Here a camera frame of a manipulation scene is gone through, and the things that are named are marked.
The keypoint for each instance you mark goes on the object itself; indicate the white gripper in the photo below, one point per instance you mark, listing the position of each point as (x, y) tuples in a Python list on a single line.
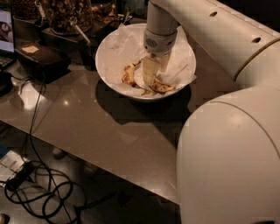
[(160, 43)]

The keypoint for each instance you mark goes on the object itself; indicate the spotted banana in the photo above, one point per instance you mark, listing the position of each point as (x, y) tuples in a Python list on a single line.
[(128, 74), (161, 87)]

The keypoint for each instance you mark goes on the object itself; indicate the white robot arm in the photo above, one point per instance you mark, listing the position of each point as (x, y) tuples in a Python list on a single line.
[(228, 158)]

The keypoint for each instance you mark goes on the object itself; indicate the white ceramic bowl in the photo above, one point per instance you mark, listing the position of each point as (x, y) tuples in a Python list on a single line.
[(122, 90)]

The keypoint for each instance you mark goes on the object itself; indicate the white paper liner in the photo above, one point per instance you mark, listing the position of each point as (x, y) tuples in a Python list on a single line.
[(125, 43)]

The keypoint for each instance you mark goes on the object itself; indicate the snack jar at back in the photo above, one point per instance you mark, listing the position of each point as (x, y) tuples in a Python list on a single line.
[(104, 10)]

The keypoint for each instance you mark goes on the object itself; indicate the glass jar of nuts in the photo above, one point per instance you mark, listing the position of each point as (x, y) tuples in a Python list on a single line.
[(64, 15)]

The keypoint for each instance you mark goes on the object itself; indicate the black rectangular device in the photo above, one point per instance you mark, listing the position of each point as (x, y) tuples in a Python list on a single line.
[(42, 63)]

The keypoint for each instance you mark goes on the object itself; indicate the dark jar of nuts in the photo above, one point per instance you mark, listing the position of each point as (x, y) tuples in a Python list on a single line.
[(24, 9)]

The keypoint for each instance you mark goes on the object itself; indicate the laptop with lit screen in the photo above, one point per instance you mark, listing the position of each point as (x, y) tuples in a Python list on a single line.
[(7, 42)]

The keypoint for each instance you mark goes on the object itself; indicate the black power adapter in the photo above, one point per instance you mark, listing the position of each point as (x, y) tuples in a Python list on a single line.
[(13, 184)]

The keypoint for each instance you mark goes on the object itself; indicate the white paper box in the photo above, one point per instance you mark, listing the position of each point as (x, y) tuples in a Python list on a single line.
[(10, 164)]

